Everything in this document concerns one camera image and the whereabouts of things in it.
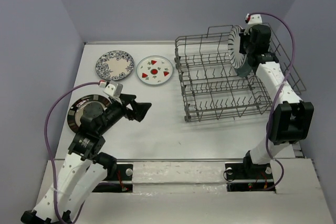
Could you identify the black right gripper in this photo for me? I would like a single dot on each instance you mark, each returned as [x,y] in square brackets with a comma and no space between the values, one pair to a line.
[250,32]

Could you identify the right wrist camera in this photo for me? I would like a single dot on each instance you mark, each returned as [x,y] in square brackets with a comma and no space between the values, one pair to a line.
[252,20]

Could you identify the dark striped rim plate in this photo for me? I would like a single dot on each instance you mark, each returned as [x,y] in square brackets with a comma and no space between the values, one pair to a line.
[76,110]

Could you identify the teal ceramic plate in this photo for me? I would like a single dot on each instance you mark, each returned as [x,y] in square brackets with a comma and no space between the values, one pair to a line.
[244,68]

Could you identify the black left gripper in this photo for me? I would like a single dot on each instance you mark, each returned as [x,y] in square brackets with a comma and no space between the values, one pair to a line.
[139,109]

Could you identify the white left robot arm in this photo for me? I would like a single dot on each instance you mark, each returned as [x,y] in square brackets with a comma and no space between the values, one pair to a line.
[85,165]

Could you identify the watermelon pattern plate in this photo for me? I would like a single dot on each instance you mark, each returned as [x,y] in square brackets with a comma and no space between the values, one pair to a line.
[154,70]

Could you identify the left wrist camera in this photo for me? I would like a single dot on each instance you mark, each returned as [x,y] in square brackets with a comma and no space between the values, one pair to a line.
[113,89]

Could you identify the grey wire dish rack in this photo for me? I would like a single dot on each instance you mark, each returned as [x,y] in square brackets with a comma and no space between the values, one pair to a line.
[210,87]

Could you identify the blue floral plate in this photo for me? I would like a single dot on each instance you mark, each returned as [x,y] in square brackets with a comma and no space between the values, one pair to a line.
[114,65]

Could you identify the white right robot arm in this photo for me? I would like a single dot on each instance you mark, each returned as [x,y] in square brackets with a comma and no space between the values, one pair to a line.
[290,117]

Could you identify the blue striped white plate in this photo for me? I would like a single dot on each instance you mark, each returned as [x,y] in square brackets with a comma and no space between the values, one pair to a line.
[233,41]

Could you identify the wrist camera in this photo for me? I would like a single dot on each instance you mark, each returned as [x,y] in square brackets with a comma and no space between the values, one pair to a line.
[113,89]
[252,20]

